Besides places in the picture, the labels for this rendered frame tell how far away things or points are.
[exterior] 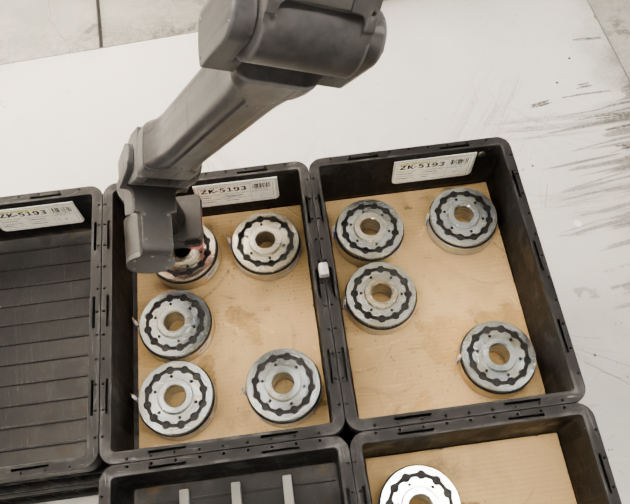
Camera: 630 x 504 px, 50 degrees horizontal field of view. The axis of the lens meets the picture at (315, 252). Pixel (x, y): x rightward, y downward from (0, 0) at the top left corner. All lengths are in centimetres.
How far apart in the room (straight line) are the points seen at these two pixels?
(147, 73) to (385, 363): 80
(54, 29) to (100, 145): 133
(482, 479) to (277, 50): 67
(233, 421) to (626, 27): 208
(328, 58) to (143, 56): 106
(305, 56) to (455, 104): 95
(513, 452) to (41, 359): 67
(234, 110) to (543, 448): 64
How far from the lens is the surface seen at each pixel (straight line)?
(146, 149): 74
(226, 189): 102
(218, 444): 85
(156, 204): 81
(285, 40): 43
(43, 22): 270
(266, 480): 94
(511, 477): 97
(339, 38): 45
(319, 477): 94
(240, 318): 100
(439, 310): 101
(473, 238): 103
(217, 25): 45
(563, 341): 94
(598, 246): 127
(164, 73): 145
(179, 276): 101
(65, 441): 101
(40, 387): 105
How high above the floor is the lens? 176
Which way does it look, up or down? 64 degrees down
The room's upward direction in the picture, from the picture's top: 3 degrees counter-clockwise
